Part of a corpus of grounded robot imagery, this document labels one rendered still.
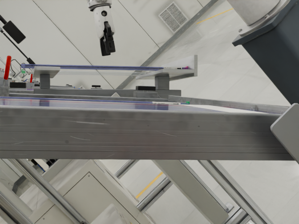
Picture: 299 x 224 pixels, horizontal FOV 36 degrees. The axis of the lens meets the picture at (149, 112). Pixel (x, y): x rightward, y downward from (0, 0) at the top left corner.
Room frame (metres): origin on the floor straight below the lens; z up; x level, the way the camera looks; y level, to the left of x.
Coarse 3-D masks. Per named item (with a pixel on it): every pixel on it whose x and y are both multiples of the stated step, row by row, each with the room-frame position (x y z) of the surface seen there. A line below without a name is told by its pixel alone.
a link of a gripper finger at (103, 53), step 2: (102, 40) 1.67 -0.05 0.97; (104, 40) 1.67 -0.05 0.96; (102, 42) 1.66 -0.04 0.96; (104, 42) 1.66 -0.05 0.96; (102, 44) 1.66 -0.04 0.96; (104, 44) 1.66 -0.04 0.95; (100, 46) 1.66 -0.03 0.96; (102, 46) 1.65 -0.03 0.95; (104, 46) 1.65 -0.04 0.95; (102, 48) 1.65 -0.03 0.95; (104, 48) 1.65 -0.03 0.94; (102, 50) 1.65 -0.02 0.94; (104, 50) 1.65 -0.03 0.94; (102, 52) 1.65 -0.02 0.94; (104, 52) 1.65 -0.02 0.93; (102, 54) 1.65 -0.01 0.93; (104, 54) 1.65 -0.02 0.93; (106, 54) 1.65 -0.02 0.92; (108, 54) 1.65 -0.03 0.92; (110, 54) 1.66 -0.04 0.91
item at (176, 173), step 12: (168, 168) 1.44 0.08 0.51; (180, 168) 1.45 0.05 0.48; (180, 180) 1.45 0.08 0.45; (192, 180) 1.45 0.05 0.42; (192, 192) 1.45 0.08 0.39; (204, 192) 1.45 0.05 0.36; (204, 204) 1.45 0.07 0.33; (216, 204) 1.45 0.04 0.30; (204, 216) 1.49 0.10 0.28; (216, 216) 1.45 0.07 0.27
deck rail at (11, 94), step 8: (16, 96) 1.21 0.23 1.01; (24, 96) 1.21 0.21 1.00; (32, 96) 1.22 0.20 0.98; (40, 96) 1.22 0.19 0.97; (48, 96) 1.22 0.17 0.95; (56, 96) 1.22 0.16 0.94; (64, 96) 1.22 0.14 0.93; (72, 96) 1.22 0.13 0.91; (80, 96) 1.23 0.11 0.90; (88, 96) 1.23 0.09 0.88; (96, 96) 1.23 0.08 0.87; (104, 96) 1.23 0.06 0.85
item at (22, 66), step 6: (24, 66) 1.34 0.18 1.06; (30, 66) 1.34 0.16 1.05; (48, 66) 1.35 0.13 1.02; (54, 66) 1.35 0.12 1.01; (60, 66) 1.35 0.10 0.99; (66, 66) 1.35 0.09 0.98; (72, 66) 1.36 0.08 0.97; (78, 66) 1.36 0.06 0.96; (84, 66) 1.36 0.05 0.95; (90, 66) 1.36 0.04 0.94; (96, 66) 1.37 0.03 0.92; (102, 66) 1.37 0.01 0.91; (108, 66) 1.37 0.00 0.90; (114, 66) 1.37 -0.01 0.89; (120, 66) 1.38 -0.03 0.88; (126, 66) 1.38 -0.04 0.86; (132, 66) 1.38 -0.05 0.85; (138, 66) 1.39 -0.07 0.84
